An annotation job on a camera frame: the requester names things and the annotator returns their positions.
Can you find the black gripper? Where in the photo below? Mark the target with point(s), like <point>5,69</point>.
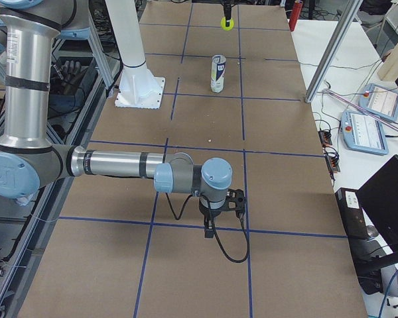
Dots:
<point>208,212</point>

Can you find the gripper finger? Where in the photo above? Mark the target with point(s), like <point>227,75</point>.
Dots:
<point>227,6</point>

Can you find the yellow Wilson tennis ball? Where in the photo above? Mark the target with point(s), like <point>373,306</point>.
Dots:
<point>227,24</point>

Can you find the clear tennis ball can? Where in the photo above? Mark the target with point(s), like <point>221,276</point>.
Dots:
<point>218,68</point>

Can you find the red cylinder tube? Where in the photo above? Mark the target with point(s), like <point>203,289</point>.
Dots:
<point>295,13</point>

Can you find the reach grabber stick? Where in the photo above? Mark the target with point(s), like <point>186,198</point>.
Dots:
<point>361,109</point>

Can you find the black laptop computer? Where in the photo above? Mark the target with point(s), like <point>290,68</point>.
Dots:
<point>378,199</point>

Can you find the near teach pendant tablet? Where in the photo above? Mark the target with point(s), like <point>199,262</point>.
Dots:
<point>363,134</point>

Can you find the teach pendant tablet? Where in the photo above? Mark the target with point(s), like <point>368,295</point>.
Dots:
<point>363,134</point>
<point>380,101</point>

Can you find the far teach pendant tablet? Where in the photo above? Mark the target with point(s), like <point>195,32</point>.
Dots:
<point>380,101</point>

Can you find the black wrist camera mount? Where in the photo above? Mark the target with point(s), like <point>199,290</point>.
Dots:
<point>235,201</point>

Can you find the aluminium frame post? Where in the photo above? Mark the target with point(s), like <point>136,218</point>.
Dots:
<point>332,48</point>

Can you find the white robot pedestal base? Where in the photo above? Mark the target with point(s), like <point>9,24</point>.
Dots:
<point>138,87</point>

